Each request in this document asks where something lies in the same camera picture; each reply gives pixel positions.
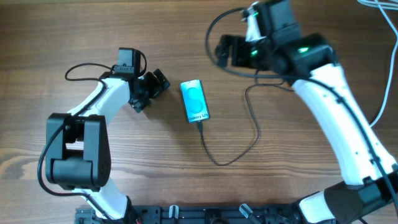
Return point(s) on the blue Galaxy smartphone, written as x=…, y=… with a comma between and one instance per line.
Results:
x=194, y=101

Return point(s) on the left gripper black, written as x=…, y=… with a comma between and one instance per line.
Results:
x=155, y=88

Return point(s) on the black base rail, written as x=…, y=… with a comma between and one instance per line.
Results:
x=268, y=214

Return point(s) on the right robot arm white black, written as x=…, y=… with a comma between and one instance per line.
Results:
x=276, y=48

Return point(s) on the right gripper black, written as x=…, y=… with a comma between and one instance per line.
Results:
x=234, y=48

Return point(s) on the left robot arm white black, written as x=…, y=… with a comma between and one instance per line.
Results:
x=76, y=160

